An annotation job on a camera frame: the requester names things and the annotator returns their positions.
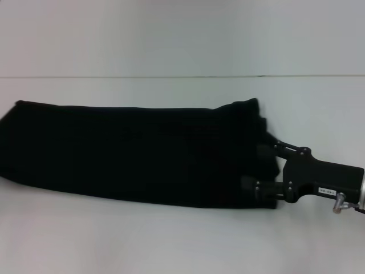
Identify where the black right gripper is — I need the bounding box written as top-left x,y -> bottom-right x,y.
241,139 -> 365,205

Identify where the black shirt with FREE print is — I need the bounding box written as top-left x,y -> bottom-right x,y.
0,98 -> 282,209

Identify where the right gripper cable with connector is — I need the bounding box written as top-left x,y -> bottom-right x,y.
332,192 -> 365,214

